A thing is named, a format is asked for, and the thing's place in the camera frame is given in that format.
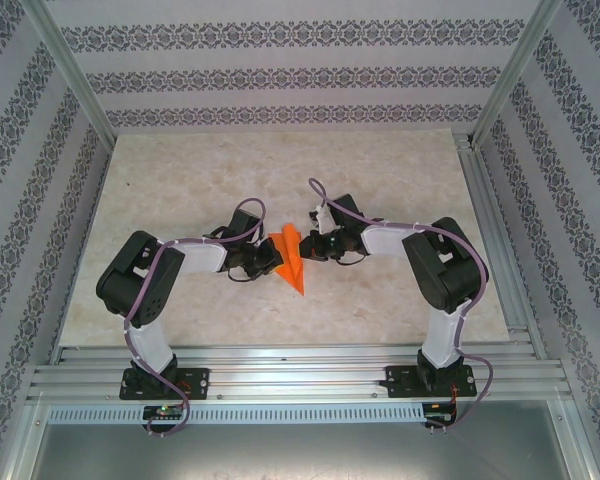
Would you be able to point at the orange paper sheet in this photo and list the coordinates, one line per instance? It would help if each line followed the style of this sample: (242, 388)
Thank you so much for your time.
(292, 265)

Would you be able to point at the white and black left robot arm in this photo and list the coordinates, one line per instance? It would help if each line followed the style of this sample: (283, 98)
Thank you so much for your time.
(202, 260)

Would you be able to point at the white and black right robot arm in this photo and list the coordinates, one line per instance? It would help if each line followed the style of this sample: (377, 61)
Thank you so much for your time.
(385, 242)

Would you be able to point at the small circuit board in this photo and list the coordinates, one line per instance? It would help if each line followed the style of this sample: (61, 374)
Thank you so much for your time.
(162, 411)
(437, 414)

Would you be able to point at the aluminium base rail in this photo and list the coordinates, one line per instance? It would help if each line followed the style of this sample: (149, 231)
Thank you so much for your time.
(300, 372)

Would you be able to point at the aluminium frame post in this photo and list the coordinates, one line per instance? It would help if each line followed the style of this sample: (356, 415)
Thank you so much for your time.
(517, 70)
(67, 70)

